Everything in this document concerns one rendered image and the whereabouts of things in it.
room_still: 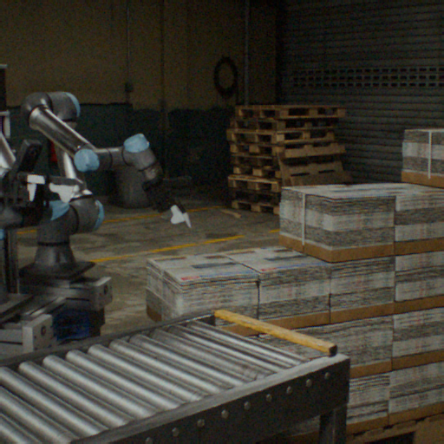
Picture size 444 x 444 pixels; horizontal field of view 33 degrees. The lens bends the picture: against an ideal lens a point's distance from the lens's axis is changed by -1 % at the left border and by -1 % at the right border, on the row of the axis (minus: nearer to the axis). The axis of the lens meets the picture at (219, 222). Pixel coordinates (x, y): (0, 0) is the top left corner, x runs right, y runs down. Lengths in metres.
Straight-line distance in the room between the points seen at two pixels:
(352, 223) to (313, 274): 0.24
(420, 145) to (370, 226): 0.56
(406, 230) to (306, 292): 0.47
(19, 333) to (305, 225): 1.18
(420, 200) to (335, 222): 0.39
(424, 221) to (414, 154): 0.41
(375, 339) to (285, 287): 0.46
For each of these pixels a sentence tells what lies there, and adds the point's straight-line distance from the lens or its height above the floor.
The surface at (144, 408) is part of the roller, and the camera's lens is 1.58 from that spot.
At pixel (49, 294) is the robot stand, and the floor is 0.73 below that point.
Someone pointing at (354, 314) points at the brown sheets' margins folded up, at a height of 0.63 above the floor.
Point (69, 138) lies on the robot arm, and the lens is 2.61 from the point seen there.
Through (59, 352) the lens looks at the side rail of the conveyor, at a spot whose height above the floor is 0.80.
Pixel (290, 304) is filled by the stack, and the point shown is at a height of 0.70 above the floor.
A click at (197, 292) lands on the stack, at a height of 0.78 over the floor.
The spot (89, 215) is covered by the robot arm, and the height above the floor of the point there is 0.99.
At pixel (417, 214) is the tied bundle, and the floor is 0.98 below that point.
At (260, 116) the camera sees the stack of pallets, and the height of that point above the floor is 1.17.
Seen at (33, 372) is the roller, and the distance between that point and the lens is 1.82.
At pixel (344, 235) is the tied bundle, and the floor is 0.93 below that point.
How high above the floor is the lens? 1.43
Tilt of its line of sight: 10 degrees down
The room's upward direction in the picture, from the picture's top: straight up
